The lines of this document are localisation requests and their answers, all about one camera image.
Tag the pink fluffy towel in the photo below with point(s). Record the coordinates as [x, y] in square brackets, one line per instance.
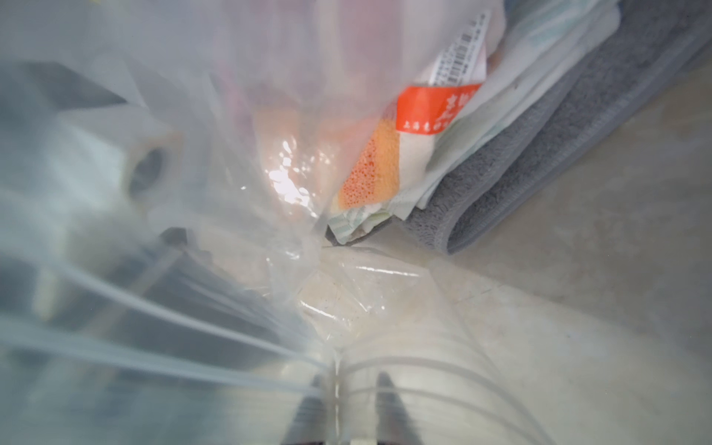
[304, 82]

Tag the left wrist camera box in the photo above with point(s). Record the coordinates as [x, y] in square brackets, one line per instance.
[96, 173]

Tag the patterned white cloth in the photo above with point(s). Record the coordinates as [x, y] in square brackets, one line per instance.
[508, 56]

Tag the grey towel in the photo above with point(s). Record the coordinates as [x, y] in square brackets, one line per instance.
[654, 41]

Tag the red patterned cloth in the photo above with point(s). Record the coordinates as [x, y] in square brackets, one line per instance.
[346, 98]

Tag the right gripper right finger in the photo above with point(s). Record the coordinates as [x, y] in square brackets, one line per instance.
[395, 426]

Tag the clear plastic vacuum bag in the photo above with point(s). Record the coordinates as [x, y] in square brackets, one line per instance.
[212, 329]

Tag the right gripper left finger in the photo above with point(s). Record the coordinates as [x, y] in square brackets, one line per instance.
[311, 423]

